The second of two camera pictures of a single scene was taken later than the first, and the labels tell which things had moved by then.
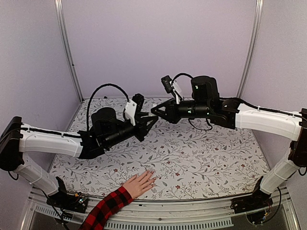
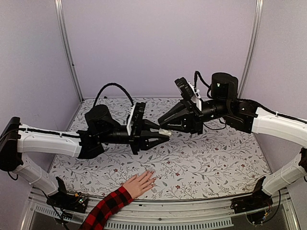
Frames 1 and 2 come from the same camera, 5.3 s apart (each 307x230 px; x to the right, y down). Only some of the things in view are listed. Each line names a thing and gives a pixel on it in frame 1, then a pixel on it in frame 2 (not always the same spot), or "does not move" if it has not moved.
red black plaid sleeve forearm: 110,202 does not move
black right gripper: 171,115 -> 194,119
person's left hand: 137,185 does not move
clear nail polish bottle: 151,114 -> 161,131
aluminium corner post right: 259,5 does not move
